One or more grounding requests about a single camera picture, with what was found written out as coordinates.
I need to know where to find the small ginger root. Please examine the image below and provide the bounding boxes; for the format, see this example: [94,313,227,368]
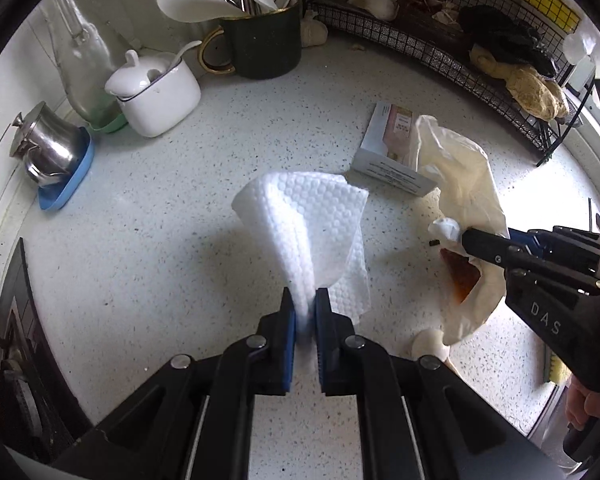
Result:
[469,44,521,81]

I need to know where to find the white paper towel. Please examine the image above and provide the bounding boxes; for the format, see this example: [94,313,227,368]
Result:
[231,170,372,376]

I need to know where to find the dried chili peppers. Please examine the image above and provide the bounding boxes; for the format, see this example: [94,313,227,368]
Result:
[397,0,463,28]

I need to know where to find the white pink cardboard box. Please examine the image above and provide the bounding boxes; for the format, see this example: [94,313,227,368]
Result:
[352,102,438,196]

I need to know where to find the yellow green scrub brush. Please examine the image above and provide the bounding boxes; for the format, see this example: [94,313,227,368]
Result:
[544,347,573,386]

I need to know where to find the black wire rack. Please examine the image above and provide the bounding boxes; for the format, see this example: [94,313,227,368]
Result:
[307,0,600,167]

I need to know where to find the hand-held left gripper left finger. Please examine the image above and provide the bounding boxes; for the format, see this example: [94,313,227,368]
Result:
[55,287,297,480]

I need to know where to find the green coaster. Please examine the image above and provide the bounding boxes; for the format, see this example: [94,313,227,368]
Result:
[87,110,131,135]

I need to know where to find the glass carafe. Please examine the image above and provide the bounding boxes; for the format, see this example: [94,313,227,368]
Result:
[42,0,126,123]

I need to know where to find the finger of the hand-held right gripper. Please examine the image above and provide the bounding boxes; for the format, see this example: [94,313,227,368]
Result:
[461,227,600,296]
[507,226,600,281]

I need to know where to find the white rice paddle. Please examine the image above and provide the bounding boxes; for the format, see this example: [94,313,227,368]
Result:
[156,0,248,24]

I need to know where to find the dark green enamel mug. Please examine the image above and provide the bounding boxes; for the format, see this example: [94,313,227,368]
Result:
[201,0,303,81]

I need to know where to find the large ginger root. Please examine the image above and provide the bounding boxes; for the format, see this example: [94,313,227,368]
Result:
[505,66,571,122]

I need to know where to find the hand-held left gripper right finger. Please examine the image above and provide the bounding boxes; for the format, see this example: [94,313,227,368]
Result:
[315,287,566,480]

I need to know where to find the black crumpled bag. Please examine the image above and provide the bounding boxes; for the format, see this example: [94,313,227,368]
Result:
[457,4,558,78]

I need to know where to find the person's right hand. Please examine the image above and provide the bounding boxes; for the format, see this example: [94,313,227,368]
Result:
[564,379,600,432]

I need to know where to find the white plastic spoon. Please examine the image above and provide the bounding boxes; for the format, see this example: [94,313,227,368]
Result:
[411,329,453,366]

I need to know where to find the stainless steel lidded pot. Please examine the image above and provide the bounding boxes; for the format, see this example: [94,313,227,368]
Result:
[11,101,86,188]

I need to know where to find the cream plastic bag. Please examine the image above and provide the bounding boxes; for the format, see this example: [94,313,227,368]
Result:
[412,114,511,346]

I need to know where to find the white ceramic condiment jar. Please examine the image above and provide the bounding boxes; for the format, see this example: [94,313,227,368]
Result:
[104,49,202,138]

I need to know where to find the small white ceramic spoon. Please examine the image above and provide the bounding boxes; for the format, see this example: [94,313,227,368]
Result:
[147,40,203,83]

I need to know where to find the black gas stove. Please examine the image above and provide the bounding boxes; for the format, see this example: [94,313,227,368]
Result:
[0,237,96,461]

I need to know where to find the blue plastic tray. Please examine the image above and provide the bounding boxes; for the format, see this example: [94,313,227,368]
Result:
[37,125,97,212]

